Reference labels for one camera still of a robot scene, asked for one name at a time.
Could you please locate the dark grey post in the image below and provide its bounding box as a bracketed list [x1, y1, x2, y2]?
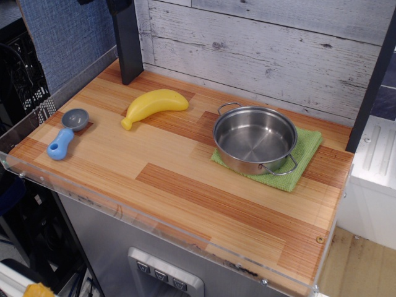
[345, 11, 395, 153]
[106, 0, 144, 85]

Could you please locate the green folded cloth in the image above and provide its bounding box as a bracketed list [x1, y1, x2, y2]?
[210, 125, 323, 193]

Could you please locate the yellow plastic banana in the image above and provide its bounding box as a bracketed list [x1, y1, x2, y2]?
[121, 89, 189, 131]

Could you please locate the silver metal pot with handles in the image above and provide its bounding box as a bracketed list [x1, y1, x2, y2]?
[212, 102, 298, 176]

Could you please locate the black plastic crate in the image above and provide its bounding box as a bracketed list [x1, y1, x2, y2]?
[1, 32, 50, 120]

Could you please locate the dark grey right post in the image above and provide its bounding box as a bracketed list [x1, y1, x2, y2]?
[345, 11, 395, 153]

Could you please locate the dark grey left post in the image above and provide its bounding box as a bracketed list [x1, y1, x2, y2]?
[106, 0, 144, 85]

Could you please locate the clear acrylic table guard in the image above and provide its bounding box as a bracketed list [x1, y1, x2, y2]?
[1, 62, 353, 296]

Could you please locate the silver dispenser button panel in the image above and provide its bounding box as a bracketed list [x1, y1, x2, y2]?
[127, 247, 205, 296]

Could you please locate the blue and grey scoop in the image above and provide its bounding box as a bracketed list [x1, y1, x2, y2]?
[46, 108, 89, 161]

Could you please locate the white ridged appliance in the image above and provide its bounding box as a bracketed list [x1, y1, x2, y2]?
[337, 116, 395, 249]

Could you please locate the yellow object at bottom left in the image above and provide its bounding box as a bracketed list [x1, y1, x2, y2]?
[22, 283, 55, 297]

